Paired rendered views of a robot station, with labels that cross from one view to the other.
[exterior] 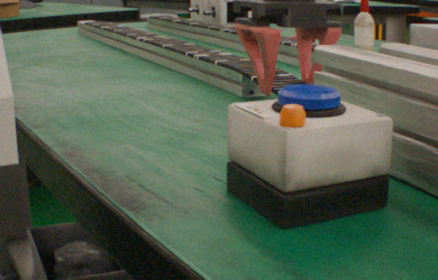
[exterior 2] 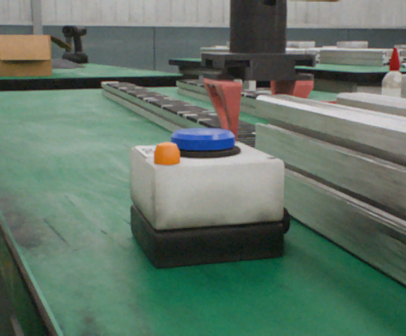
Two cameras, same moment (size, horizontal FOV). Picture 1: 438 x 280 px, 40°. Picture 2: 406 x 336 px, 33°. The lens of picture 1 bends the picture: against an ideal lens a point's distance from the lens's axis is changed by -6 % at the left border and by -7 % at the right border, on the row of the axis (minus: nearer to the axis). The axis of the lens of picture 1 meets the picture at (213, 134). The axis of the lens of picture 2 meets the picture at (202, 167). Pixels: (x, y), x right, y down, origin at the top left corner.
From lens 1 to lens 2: 0.12 m
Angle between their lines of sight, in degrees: 8
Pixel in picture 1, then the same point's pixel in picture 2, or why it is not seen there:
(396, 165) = (316, 217)
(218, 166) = not seen: hidden behind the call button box
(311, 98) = (196, 138)
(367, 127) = (250, 169)
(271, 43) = (232, 97)
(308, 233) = (178, 274)
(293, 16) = (255, 68)
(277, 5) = (237, 56)
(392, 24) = not seen: outside the picture
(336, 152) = (213, 193)
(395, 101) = (313, 148)
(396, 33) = not seen: outside the picture
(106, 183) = (19, 224)
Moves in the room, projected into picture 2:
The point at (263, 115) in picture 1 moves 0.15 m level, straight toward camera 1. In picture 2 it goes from (148, 155) to (38, 216)
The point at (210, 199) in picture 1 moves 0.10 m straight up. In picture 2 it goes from (108, 239) to (103, 87)
